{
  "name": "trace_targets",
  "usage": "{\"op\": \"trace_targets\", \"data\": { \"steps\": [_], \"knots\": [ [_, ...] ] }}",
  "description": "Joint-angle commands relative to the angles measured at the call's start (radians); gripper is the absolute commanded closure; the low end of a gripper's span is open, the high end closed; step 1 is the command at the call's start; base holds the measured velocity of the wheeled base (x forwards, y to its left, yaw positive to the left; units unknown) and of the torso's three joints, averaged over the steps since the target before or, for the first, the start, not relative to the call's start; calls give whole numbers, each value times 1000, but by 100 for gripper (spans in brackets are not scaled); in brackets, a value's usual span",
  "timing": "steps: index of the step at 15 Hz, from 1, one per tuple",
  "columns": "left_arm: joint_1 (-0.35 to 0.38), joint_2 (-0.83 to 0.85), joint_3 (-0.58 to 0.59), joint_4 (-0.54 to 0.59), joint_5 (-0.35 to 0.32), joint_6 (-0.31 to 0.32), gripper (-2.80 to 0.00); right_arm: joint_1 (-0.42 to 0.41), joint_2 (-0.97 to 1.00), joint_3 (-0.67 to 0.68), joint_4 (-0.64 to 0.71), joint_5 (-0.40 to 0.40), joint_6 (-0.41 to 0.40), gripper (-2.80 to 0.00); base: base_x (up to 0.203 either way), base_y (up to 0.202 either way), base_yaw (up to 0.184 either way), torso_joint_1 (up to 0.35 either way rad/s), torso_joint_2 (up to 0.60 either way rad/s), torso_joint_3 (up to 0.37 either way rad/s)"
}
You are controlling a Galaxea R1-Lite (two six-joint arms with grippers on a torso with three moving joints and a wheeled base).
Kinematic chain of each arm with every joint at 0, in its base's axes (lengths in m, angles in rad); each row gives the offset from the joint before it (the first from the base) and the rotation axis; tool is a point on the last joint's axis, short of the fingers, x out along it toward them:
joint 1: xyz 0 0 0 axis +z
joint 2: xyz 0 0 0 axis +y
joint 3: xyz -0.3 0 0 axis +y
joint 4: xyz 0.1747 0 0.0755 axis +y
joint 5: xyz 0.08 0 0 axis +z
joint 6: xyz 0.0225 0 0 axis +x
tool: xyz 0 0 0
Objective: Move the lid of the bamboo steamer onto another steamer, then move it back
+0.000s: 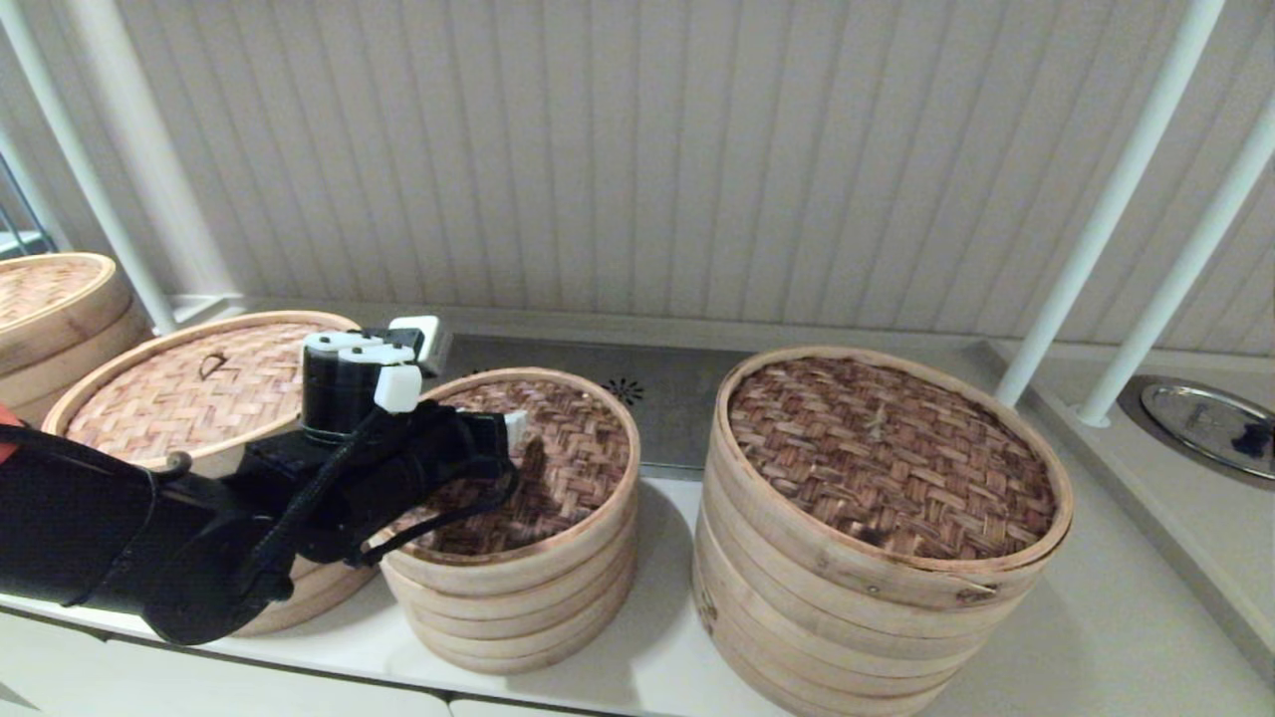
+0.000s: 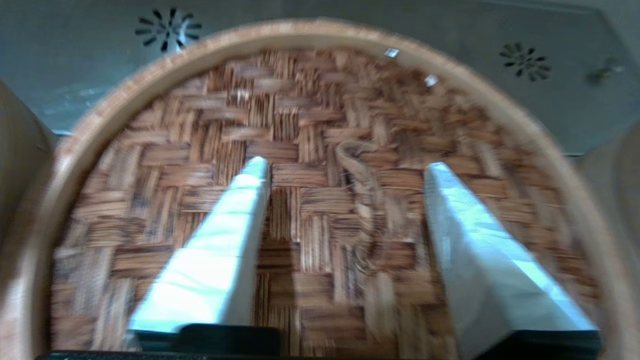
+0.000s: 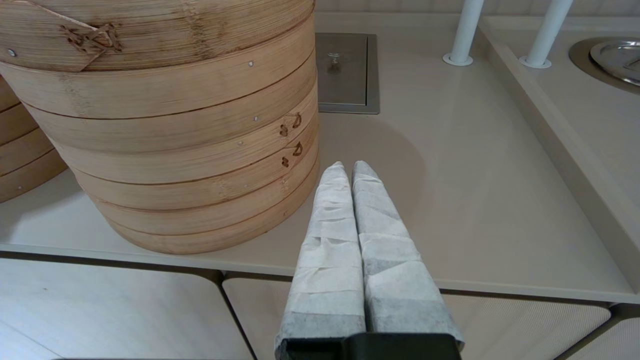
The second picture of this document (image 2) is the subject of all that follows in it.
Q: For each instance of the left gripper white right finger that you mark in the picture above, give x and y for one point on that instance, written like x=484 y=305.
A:
x=490 y=280

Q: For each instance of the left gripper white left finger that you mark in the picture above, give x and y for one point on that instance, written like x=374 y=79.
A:
x=215 y=270

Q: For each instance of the steel panel with flower holes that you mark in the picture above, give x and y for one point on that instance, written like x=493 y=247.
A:
x=350 y=12

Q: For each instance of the small woven bamboo steamer lid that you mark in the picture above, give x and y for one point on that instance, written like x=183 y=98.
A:
x=320 y=125

